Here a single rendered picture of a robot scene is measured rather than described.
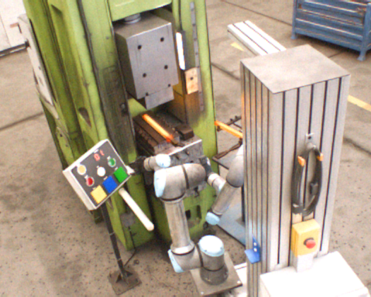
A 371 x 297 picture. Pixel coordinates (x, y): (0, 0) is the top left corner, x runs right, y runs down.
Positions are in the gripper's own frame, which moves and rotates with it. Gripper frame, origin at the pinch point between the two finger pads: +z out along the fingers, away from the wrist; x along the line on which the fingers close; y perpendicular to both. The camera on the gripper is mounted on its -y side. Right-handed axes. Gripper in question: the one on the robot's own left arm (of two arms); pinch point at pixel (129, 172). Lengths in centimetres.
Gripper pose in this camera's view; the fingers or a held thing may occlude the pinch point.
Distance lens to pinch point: 262.7
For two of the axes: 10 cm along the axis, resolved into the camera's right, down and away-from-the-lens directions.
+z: -6.2, 1.9, 7.6
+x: -5.9, 5.4, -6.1
